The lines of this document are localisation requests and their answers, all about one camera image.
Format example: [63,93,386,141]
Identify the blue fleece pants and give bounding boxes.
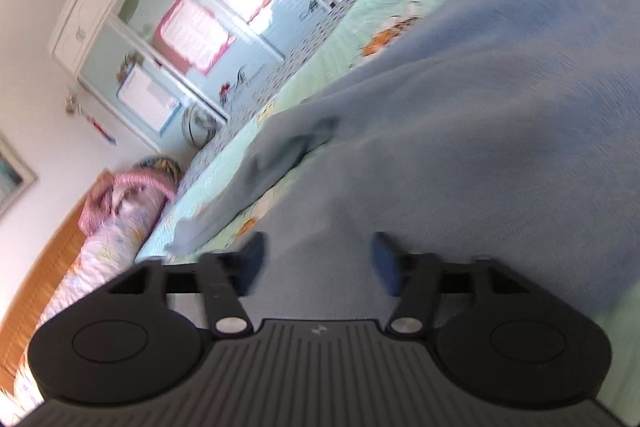
[169,0,639,320]

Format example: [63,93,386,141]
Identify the pink knitted blanket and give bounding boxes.
[78,155,183,236]

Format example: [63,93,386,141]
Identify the wooden headboard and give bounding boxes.
[0,169,113,395]

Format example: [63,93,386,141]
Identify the framed wedding photo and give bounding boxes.
[0,135,37,217]

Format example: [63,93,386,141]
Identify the sliding door wardrobe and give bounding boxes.
[49,0,329,160]

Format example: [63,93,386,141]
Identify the green quilted bee bedspread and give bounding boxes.
[139,0,639,424]

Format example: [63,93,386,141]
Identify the wall lamp with tassel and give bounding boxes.
[65,91,117,146]

